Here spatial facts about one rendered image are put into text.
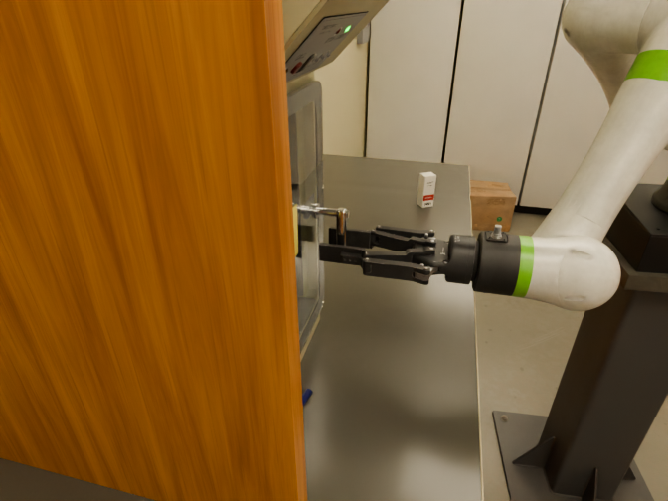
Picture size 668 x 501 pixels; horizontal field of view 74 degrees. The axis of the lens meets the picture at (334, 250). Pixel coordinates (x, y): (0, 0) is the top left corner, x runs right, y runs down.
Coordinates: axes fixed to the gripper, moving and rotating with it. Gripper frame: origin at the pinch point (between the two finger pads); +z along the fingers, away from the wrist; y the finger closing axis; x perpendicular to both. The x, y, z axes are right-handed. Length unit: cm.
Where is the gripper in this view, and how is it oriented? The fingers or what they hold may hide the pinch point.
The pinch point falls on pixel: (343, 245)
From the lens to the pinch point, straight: 71.4
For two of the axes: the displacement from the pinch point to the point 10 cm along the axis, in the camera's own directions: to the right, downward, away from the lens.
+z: -9.7, -1.2, 2.1
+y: -2.4, 4.8, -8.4
